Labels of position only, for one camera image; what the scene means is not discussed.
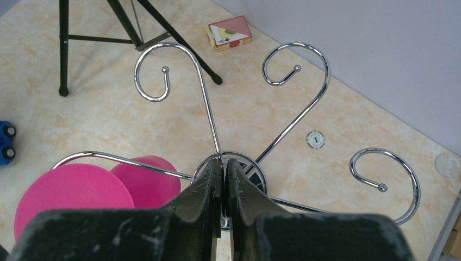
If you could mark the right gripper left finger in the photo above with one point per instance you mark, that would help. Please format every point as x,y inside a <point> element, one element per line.
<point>187,228</point>

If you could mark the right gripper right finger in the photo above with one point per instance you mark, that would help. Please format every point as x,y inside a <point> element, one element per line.
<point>262,230</point>

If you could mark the magenta plastic goblet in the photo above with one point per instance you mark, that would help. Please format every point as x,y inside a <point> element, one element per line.
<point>84,186</point>

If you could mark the chrome wine glass rack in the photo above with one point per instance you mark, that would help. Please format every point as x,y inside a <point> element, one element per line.
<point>265,128</point>

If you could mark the white poker chip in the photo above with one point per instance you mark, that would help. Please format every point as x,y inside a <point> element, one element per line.
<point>315,139</point>

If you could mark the clear round coaster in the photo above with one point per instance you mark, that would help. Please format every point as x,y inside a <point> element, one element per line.
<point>447,165</point>

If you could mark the small pink card box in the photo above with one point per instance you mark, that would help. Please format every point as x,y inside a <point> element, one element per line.
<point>229,33</point>

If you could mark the blue orange toy car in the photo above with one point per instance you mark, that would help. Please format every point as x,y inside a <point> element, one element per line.
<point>8,132</point>

